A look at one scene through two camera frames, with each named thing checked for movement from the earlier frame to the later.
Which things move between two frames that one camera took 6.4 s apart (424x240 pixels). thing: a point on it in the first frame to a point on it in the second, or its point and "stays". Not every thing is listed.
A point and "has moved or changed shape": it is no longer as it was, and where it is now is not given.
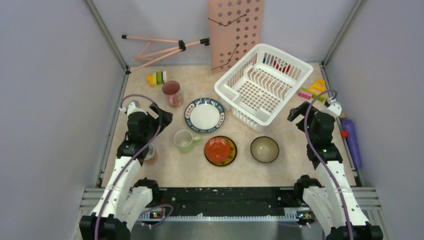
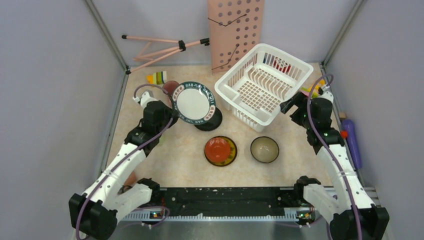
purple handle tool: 348,125 stays
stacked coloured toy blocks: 157,78 stays
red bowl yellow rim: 220,151 stays
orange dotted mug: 152,156 has moved or changed shape
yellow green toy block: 318,88 stays
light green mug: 183,138 to 162,140
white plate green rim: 204,115 to 193,103
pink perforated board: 235,29 stays
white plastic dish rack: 257,85 stays
